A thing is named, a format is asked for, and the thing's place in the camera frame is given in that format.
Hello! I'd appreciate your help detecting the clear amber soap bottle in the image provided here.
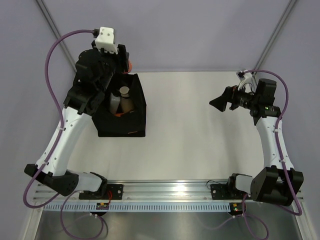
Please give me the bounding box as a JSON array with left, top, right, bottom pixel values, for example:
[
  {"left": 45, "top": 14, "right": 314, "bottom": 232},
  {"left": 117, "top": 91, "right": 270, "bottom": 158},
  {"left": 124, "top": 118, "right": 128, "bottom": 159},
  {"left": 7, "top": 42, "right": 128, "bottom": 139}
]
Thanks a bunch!
[{"left": 109, "top": 92, "right": 121, "bottom": 115}]

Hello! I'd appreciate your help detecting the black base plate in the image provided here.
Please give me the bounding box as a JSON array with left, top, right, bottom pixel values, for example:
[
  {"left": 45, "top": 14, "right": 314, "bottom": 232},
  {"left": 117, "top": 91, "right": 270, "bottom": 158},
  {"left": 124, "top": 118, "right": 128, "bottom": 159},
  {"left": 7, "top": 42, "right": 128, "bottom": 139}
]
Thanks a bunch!
[
  {"left": 78, "top": 183, "right": 124, "bottom": 200},
  {"left": 210, "top": 184, "right": 244, "bottom": 200}
]

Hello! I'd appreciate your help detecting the orange blue pump bottle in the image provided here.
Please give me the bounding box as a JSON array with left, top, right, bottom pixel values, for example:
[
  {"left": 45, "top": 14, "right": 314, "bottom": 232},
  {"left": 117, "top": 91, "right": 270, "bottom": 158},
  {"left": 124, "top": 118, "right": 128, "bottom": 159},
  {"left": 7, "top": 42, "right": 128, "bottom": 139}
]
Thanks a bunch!
[{"left": 115, "top": 112, "right": 126, "bottom": 117}]

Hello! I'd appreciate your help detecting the left aluminium corner post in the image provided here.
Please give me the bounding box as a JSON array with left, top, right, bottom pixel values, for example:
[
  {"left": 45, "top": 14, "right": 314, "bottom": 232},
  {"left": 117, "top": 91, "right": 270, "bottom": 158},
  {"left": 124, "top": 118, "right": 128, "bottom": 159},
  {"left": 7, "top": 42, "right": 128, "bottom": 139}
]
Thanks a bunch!
[{"left": 33, "top": 0, "right": 76, "bottom": 73}]

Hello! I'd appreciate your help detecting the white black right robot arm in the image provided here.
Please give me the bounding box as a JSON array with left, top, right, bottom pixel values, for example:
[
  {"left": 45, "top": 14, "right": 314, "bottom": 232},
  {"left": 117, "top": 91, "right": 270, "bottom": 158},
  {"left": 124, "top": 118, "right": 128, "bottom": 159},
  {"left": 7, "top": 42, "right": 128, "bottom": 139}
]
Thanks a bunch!
[{"left": 209, "top": 78, "right": 304, "bottom": 207}]

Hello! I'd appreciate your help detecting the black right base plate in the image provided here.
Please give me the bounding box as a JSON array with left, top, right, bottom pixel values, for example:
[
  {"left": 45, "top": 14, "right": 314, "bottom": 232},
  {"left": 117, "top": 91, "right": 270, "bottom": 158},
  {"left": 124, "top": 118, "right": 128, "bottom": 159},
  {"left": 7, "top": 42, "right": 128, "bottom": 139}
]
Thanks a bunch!
[{"left": 210, "top": 184, "right": 244, "bottom": 200}]

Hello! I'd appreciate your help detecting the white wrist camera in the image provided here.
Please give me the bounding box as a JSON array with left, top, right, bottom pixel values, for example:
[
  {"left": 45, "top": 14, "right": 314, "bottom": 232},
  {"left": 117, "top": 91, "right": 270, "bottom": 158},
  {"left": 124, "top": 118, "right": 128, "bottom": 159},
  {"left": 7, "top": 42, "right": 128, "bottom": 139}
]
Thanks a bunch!
[
  {"left": 236, "top": 70, "right": 256, "bottom": 91},
  {"left": 94, "top": 26, "right": 118, "bottom": 55}
]

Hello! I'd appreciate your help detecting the beige pump bottle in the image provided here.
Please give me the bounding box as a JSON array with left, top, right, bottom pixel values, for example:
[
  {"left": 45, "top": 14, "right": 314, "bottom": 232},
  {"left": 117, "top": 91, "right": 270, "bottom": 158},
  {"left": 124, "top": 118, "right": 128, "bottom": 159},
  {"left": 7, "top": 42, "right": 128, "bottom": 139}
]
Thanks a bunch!
[{"left": 119, "top": 86, "right": 135, "bottom": 113}]

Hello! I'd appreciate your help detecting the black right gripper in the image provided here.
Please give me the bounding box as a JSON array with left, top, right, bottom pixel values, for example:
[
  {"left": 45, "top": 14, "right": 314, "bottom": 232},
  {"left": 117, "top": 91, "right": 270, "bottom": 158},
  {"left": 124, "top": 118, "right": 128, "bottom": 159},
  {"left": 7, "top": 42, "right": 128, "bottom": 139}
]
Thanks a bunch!
[{"left": 209, "top": 81, "right": 260, "bottom": 113}]

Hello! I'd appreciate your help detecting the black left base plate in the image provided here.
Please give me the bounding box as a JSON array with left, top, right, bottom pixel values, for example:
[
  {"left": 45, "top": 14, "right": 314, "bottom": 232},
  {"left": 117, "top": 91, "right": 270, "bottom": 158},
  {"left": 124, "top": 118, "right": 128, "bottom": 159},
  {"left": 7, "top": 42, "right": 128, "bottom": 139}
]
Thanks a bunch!
[{"left": 78, "top": 183, "right": 124, "bottom": 200}]

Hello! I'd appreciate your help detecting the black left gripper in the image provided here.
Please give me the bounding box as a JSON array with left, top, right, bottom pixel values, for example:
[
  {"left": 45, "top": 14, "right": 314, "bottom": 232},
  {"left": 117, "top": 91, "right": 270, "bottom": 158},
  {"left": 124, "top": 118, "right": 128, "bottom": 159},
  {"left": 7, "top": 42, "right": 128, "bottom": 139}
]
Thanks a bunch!
[{"left": 91, "top": 40, "right": 128, "bottom": 93}]

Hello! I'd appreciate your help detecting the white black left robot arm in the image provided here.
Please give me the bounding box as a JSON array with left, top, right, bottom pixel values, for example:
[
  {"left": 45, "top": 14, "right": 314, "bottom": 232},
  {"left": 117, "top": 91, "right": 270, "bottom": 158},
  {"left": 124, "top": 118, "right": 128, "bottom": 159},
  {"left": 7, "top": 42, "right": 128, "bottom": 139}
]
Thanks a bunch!
[{"left": 24, "top": 43, "right": 129, "bottom": 200}]

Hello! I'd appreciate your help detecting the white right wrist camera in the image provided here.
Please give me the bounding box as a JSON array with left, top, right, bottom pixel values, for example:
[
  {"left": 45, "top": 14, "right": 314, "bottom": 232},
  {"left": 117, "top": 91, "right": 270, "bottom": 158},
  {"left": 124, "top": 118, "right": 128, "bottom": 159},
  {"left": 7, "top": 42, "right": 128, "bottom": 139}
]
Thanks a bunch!
[{"left": 236, "top": 70, "right": 256, "bottom": 91}]

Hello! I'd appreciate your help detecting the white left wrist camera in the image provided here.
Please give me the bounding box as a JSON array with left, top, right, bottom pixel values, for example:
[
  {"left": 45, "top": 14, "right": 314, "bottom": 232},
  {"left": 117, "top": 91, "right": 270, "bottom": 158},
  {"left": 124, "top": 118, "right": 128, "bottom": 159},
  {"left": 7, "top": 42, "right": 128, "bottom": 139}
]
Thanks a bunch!
[{"left": 94, "top": 26, "right": 118, "bottom": 55}]

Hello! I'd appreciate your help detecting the orange blue spray bottle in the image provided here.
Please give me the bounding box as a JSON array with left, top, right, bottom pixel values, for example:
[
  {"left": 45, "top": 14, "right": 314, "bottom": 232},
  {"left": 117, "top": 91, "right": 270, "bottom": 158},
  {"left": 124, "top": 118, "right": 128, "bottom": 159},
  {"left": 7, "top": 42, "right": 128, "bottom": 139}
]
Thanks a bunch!
[{"left": 127, "top": 60, "right": 133, "bottom": 73}]

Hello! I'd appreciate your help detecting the right aluminium corner post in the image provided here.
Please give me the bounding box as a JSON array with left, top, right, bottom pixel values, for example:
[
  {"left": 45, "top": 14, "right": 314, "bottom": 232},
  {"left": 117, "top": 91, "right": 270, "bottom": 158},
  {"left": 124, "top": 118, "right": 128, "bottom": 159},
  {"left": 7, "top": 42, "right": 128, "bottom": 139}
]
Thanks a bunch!
[{"left": 254, "top": 0, "right": 299, "bottom": 69}]

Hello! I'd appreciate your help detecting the black canvas bag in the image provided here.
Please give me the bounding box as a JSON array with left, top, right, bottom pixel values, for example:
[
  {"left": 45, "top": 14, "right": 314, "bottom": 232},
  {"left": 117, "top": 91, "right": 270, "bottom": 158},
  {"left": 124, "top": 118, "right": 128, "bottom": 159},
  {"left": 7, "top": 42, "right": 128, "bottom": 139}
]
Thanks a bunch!
[{"left": 92, "top": 73, "right": 147, "bottom": 138}]

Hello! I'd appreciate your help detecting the white slotted cable duct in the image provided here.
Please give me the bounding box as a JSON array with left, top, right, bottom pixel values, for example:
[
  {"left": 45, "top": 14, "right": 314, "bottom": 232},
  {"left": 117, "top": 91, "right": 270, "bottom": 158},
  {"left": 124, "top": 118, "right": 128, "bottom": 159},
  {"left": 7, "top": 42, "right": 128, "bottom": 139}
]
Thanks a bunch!
[{"left": 44, "top": 202, "right": 231, "bottom": 213}]

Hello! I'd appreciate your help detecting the aluminium corner post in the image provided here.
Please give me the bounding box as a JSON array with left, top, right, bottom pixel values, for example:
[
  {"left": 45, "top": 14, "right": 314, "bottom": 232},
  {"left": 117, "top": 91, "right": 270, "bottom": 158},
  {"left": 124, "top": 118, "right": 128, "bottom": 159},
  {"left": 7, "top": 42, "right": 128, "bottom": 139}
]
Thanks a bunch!
[
  {"left": 254, "top": 0, "right": 299, "bottom": 69},
  {"left": 33, "top": 0, "right": 76, "bottom": 73}
]

